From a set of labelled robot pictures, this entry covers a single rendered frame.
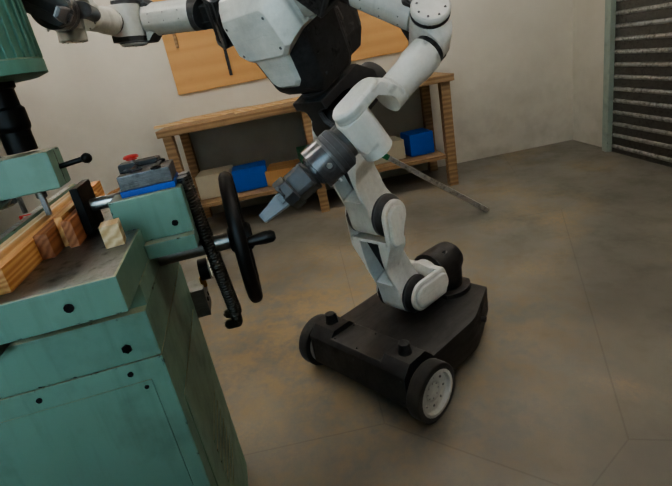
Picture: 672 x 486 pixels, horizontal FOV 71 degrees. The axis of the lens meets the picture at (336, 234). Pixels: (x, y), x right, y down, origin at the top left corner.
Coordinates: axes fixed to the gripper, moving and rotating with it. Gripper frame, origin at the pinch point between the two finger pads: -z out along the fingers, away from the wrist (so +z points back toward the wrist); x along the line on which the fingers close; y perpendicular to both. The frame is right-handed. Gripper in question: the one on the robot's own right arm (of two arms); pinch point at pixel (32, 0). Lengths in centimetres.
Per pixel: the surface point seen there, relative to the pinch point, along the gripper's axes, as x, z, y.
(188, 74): 16, 308, 7
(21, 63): 7.3, -19.2, 9.8
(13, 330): 23, -44, 42
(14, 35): 4.9, -18.0, 6.1
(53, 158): 15.1, -15.6, 24.2
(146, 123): -1, 316, 58
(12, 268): 19, -37, 37
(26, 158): 11.5, -17.6, 25.4
